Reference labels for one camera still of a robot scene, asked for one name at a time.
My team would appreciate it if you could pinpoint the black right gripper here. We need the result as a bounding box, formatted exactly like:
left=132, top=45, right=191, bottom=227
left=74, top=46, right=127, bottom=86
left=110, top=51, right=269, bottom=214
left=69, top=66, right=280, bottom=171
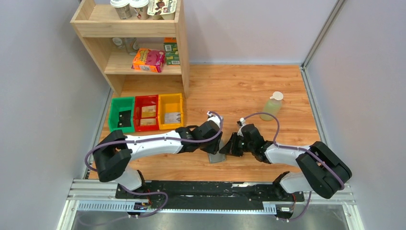
left=220, top=133, right=254, bottom=158

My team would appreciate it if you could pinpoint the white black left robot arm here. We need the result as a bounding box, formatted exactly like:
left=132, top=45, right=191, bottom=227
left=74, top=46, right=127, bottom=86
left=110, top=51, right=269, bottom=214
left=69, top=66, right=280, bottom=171
left=90, top=117, right=222, bottom=199

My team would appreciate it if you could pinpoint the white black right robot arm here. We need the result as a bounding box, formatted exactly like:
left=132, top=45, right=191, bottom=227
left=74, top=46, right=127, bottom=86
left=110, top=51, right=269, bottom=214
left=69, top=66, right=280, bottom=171
left=219, top=124, right=352, bottom=201

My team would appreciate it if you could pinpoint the silver card in yellow bin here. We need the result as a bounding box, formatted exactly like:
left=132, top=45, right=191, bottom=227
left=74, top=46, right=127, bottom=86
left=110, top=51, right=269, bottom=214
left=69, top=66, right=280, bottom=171
left=164, top=112, right=181, bottom=124

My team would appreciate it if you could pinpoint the lower gold card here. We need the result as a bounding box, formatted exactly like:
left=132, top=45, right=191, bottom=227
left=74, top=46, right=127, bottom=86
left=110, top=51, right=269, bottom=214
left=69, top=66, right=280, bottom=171
left=139, top=118, right=157, bottom=126

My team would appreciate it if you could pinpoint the gold card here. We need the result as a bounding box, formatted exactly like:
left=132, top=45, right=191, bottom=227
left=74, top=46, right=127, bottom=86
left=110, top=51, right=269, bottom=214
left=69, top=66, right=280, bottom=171
left=139, top=118, right=157, bottom=126
left=141, top=105, right=157, bottom=118

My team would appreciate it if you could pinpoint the upper gold card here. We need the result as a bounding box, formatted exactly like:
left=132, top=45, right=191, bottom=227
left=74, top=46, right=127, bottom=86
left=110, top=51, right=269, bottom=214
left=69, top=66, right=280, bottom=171
left=141, top=105, right=157, bottom=118

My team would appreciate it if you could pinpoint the black card in green bin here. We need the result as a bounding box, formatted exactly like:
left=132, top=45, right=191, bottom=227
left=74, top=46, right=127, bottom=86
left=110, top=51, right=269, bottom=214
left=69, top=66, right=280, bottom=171
left=117, top=110, right=132, bottom=127

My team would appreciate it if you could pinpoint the yellow plastic bin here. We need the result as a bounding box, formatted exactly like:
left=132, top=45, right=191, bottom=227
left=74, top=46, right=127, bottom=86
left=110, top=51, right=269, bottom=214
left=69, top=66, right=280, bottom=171
left=158, top=93, right=184, bottom=130

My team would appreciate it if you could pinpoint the green liquid bottle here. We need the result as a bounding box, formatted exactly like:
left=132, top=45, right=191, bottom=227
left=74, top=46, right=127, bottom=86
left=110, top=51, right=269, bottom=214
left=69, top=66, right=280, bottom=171
left=262, top=91, right=284, bottom=116

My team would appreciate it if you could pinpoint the red plastic bin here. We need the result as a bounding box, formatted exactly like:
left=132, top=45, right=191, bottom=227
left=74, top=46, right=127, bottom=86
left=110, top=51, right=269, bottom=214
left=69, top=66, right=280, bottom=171
left=133, top=94, right=159, bottom=132

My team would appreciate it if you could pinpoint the green plastic bin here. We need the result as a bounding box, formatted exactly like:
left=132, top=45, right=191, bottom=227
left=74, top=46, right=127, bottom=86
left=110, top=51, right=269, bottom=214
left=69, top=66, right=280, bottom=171
left=108, top=97, right=135, bottom=133

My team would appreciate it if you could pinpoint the green carton box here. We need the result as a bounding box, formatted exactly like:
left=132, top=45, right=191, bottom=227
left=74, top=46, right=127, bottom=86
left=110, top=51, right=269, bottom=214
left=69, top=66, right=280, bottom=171
left=163, top=37, right=180, bottom=66

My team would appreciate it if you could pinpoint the orange pink snack box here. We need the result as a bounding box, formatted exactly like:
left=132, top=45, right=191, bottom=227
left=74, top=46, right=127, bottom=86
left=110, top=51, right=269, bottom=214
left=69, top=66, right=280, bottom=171
left=133, top=48, right=165, bottom=73

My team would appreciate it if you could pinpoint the clear glass jar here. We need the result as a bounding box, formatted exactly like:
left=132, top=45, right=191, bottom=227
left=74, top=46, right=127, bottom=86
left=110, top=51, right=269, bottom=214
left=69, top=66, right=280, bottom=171
left=123, top=37, right=139, bottom=56

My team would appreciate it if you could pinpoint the wooden shelf unit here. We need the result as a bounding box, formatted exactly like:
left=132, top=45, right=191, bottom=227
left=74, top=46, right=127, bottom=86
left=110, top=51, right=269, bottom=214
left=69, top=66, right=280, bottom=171
left=70, top=0, right=190, bottom=96

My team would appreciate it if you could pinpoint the chocolate pudding pack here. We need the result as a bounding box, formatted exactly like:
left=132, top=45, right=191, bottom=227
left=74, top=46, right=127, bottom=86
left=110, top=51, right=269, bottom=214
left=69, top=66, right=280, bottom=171
left=147, top=0, right=178, bottom=20

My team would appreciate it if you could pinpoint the white lid paper cup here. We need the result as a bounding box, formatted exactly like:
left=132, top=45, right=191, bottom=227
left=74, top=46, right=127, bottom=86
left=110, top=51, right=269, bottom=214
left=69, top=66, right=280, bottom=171
left=110, top=0, right=132, bottom=20

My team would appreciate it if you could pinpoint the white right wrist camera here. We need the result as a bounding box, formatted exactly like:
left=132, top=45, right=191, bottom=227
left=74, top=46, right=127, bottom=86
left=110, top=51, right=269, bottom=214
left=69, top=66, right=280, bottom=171
left=237, top=117, right=246, bottom=127

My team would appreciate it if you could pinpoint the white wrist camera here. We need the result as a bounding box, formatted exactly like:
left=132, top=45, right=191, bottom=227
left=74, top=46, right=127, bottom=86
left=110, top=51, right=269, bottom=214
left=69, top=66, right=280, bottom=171
left=237, top=117, right=246, bottom=127
left=207, top=111, right=223, bottom=127

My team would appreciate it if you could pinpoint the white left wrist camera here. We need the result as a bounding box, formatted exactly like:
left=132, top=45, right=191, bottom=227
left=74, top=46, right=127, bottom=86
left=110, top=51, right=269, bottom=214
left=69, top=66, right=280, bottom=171
left=207, top=111, right=223, bottom=127

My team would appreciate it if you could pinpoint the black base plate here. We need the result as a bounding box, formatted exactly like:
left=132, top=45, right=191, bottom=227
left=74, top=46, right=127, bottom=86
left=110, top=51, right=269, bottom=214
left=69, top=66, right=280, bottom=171
left=115, top=180, right=305, bottom=210

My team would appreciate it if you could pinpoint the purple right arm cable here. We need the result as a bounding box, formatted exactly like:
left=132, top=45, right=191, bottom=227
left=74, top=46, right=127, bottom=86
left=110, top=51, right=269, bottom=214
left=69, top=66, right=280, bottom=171
left=243, top=112, right=346, bottom=222

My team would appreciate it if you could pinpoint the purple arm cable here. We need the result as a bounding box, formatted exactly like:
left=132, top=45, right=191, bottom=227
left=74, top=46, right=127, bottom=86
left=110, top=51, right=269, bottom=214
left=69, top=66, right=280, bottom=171
left=243, top=112, right=346, bottom=222
left=84, top=111, right=224, bottom=219

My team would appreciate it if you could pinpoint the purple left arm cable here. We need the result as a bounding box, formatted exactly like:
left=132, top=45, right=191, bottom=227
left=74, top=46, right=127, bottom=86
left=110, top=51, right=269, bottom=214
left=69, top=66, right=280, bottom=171
left=84, top=111, right=224, bottom=219

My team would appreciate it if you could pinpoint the aluminium frame rail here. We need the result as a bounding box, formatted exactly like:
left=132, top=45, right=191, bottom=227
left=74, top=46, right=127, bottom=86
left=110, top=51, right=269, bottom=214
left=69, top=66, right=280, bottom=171
left=57, top=179, right=364, bottom=230

